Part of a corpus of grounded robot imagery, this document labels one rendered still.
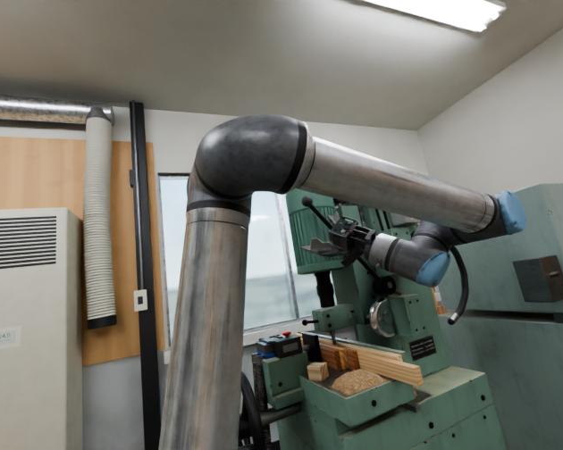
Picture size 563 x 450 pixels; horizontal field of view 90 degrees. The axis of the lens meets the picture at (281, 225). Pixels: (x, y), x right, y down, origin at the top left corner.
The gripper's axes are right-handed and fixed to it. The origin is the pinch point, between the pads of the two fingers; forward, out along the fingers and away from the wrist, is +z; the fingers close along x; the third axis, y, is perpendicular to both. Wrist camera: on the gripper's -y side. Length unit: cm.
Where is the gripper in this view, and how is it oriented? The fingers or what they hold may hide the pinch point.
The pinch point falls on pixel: (315, 232)
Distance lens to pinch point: 89.2
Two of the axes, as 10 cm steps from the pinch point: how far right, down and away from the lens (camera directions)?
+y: -2.6, -7.1, -6.5
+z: -7.5, -2.8, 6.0
